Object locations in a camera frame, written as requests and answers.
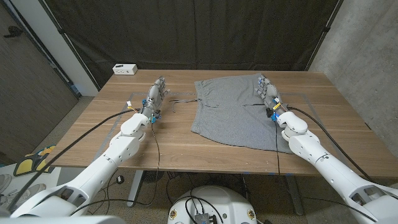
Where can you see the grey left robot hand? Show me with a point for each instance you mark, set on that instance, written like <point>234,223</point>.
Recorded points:
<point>153,98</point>

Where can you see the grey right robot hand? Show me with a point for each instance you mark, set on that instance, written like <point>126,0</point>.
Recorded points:
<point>269,93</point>

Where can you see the gray shorts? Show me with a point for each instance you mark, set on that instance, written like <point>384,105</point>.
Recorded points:
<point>233,118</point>

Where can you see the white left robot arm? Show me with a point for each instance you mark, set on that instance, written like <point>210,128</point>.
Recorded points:
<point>102,165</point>

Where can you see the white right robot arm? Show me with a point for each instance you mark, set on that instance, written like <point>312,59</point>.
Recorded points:
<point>329,174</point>

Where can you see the white power strip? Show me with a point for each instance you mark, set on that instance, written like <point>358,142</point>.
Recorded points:
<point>124,69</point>

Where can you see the black backdrop curtain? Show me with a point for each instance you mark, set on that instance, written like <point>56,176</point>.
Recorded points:
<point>192,31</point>

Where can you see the black round floor fan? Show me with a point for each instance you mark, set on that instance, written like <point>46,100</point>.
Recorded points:
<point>152,176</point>

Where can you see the black backdrop stand pole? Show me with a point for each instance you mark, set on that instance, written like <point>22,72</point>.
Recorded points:
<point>325,29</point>
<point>66,39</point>

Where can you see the black round floor plug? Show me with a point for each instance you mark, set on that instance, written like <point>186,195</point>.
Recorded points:
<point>120,179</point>

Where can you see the white table leg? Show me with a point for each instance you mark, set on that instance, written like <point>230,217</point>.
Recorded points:
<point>135,189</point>

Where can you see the grey table leg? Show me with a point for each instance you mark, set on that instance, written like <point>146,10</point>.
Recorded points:
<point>293,193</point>

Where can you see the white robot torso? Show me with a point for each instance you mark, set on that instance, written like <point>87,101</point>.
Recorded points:
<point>224,202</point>

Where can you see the brown wooden door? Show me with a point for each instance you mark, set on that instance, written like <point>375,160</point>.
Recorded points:
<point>31,93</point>

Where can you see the grey electronics box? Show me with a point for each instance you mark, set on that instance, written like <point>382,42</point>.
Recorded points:
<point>203,218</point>

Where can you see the yellow and black floor object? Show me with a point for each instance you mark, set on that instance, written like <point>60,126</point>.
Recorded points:
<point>25,165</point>

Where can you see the white robot chest edge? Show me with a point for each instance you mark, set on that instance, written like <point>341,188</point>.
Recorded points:
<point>62,220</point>

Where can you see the white sneaker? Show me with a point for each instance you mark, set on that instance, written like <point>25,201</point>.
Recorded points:
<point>28,191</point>

